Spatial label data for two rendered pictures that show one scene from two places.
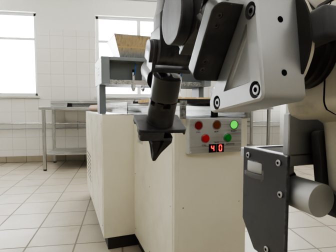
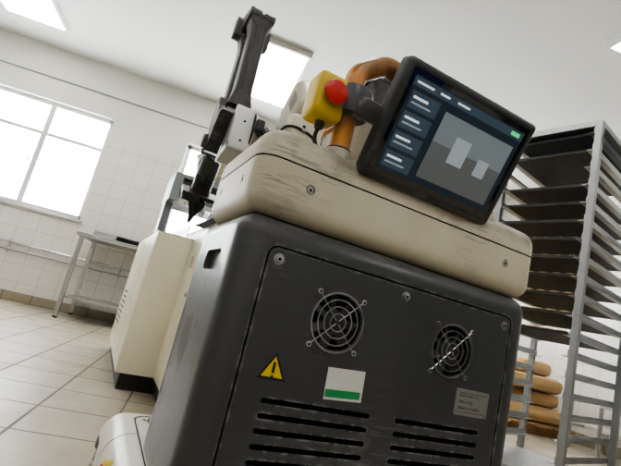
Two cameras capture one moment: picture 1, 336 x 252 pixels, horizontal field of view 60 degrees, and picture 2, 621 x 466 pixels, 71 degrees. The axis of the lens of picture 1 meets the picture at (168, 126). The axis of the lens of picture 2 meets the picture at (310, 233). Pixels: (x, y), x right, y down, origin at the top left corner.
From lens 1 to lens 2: 0.79 m
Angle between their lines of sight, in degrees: 15
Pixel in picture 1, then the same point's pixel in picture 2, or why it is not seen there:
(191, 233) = not seen: hidden behind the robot
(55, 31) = (132, 148)
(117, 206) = (142, 337)
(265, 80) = (230, 140)
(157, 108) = (199, 178)
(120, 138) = (170, 261)
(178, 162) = not seen: hidden behind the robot
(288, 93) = (238, 148)
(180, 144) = not seen: hidden behind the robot
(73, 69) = (139, 200)
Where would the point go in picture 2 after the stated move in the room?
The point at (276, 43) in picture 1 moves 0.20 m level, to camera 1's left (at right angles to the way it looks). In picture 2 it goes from (239, 128) to (152, 104)
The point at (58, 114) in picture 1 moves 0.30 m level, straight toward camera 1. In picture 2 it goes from (99, 251) to (99, 251)
